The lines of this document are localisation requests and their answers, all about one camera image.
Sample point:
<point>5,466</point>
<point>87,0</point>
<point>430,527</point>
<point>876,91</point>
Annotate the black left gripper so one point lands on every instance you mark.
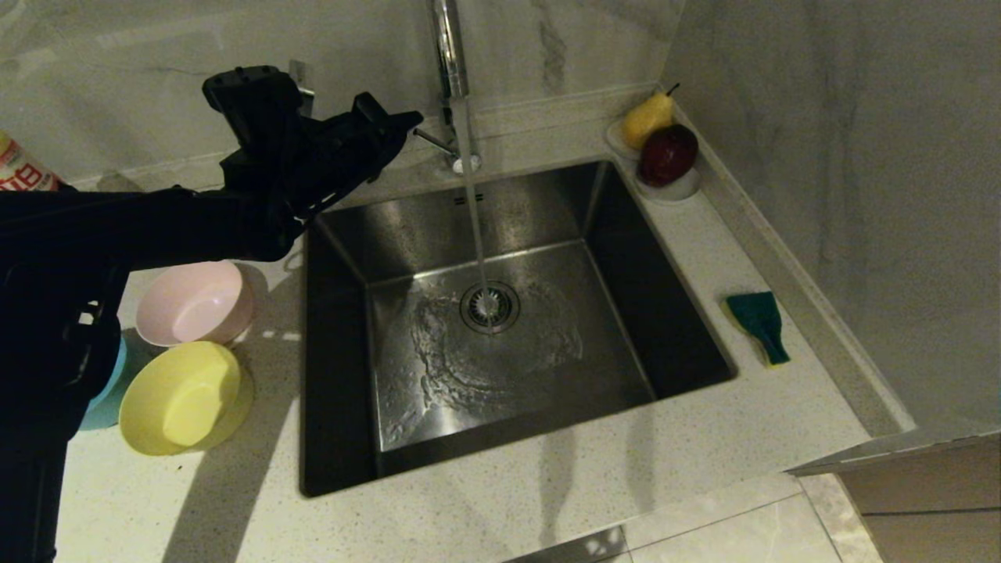
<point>313,168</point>

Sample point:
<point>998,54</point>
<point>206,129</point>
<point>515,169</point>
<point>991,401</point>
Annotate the chrome faucet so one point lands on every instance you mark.
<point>450,47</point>

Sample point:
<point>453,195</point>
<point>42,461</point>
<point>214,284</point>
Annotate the blue bowl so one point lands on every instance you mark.
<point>105,403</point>

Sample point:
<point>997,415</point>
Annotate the green sponge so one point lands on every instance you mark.
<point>758,320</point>

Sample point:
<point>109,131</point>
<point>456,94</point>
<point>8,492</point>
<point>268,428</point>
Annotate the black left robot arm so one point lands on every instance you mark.
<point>117,227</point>

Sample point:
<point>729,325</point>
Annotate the round metal sink drain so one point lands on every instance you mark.
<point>489,307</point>

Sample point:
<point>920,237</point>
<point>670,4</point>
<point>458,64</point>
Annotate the stainless steel sink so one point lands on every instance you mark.
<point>508,328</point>

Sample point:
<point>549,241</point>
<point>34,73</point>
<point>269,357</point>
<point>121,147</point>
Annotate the pink bowl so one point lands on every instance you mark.
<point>191,305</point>

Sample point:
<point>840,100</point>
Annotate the yellow pear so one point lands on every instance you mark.
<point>645,121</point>

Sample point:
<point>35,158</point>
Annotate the dark red apple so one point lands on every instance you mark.
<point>666,156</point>

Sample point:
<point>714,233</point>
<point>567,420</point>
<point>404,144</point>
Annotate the white fruit dish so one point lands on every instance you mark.
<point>672,194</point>

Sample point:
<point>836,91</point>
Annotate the yellow bowl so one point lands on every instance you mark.
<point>184,399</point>

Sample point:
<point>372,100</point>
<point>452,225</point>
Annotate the beige wooden cabinet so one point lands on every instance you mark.
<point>923,500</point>

